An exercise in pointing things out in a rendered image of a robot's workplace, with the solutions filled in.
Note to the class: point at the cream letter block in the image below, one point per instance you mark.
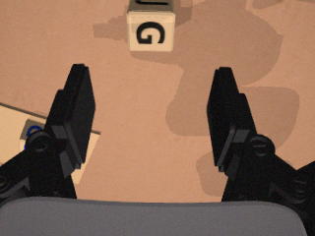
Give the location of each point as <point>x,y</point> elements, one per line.
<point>150,25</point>
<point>30,126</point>

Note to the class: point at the tan flat mat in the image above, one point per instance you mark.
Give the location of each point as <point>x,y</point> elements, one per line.
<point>12,122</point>

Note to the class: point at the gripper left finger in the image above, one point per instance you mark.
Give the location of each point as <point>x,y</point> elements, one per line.
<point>63,145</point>

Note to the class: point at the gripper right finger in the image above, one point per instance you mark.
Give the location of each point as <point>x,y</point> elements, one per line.
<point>248,159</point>

